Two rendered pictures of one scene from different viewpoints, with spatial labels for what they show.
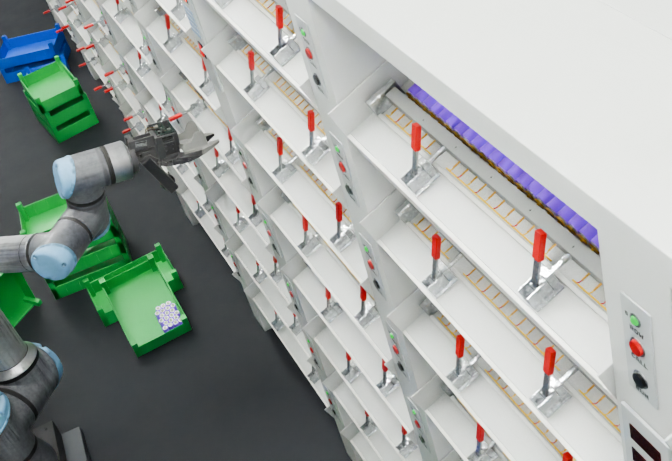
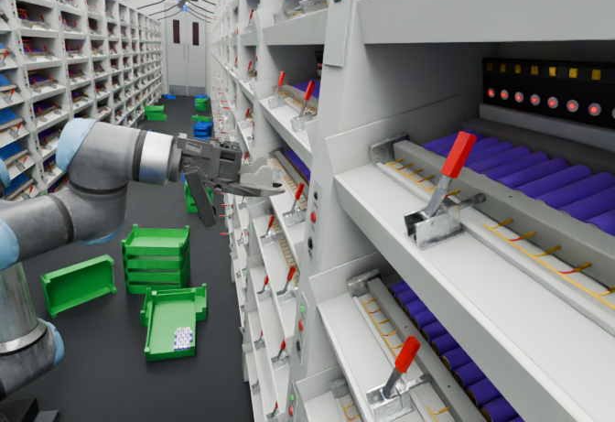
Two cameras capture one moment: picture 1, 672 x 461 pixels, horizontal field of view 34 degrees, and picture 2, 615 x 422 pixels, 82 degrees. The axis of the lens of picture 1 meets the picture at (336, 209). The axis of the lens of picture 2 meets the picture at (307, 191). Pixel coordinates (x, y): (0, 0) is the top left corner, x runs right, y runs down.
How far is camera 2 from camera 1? 189 cm
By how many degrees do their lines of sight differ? 17
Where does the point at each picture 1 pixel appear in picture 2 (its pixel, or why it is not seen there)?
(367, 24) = not seen: outside the picture
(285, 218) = (342, 319)
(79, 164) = (98, 131)
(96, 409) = (88, 394)
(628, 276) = not seen: outside the picture
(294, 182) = (461, 256)
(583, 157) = not seen: outside the picture
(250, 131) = (352, 157)
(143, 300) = (174, 319)
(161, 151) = (213, 167)
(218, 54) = not seen: outside the picture
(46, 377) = (37, 362)
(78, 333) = (122, 323)
